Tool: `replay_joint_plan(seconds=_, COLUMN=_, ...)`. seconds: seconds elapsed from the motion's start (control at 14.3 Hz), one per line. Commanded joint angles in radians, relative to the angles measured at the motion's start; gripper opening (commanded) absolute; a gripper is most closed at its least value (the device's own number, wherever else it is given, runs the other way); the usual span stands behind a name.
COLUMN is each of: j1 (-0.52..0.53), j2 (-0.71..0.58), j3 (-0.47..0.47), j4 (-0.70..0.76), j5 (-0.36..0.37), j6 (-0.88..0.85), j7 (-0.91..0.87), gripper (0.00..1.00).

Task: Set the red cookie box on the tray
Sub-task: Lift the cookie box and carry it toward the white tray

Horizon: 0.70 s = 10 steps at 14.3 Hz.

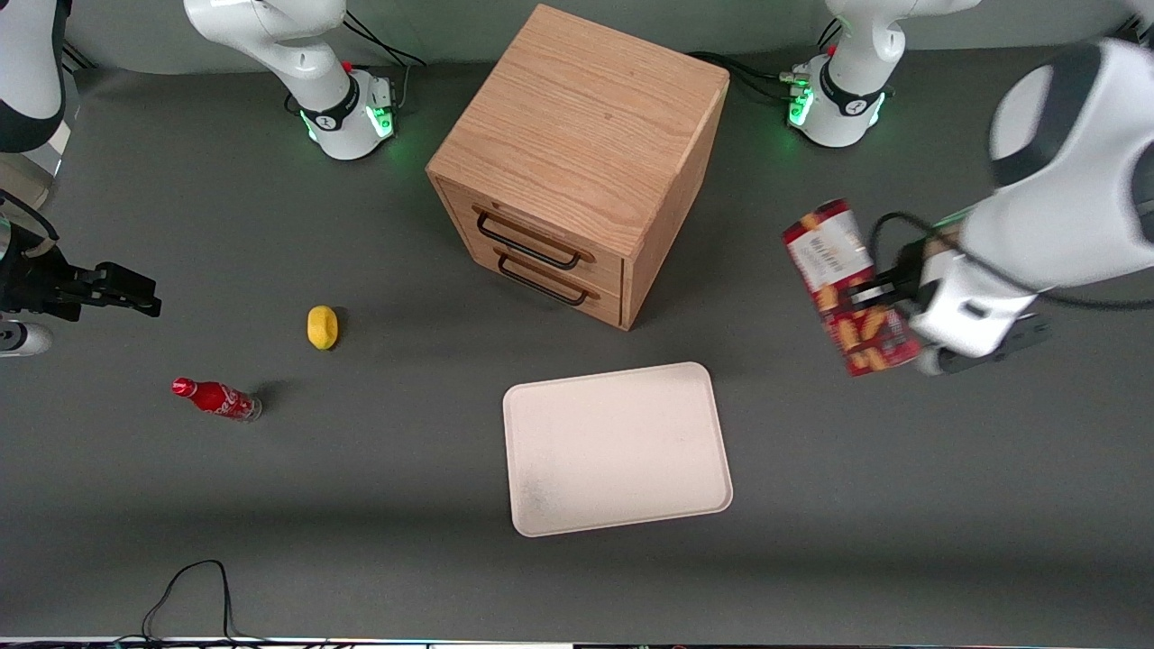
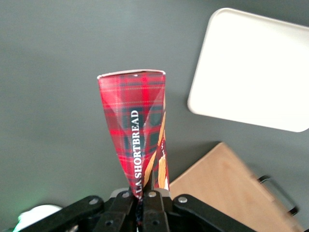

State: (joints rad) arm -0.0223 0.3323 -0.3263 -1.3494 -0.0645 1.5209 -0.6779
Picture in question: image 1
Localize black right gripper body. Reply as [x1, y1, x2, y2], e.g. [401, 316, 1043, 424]
[0, 239, 96, 323]

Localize black right base cables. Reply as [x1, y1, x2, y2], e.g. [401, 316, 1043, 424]
[341, 7, 427, 114]

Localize black loose table cable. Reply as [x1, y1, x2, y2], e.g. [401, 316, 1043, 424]
[141, 560, 271, 646]

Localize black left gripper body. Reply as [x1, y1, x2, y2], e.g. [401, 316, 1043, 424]
[887, 233, 962, 313]

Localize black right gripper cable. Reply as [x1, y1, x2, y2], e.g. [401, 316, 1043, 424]
[0, 187, 60, 262]

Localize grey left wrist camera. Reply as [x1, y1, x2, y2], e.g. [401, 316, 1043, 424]
[915, 314, 1053, 379]

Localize wooden drawer front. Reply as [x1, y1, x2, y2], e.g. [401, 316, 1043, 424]
[487, 248, 624, 328]
[440, 180, 626, 291]

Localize wooden drawer cabinet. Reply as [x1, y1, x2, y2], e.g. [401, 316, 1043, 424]
[426, 4, 730, 332]

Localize black left base cables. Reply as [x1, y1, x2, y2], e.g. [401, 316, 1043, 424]
[687, 18, 846, 107]

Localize red cookie box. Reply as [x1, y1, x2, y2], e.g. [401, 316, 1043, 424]
[782, 198, 922, 378]

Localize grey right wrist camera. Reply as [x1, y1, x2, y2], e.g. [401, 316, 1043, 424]
[0, 322, 53, 358]

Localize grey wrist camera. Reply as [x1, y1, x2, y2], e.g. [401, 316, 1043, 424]
[915, 314, 1053, 379]
[0, 322, 53, 358]

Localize red cola bottle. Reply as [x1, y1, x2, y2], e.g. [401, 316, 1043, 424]
[171, 377, 263, 422]

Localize black metal drawer handle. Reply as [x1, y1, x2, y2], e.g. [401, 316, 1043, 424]
[475, 209, 585, 271]
[496, 251, 591, 307]

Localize black base cables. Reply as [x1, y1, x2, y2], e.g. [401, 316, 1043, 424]
[687, 18, 846, 107]
[341, 7, 427, 114]

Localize white rectangular tray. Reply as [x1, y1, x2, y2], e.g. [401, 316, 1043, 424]
[502, 361, 734, 538]

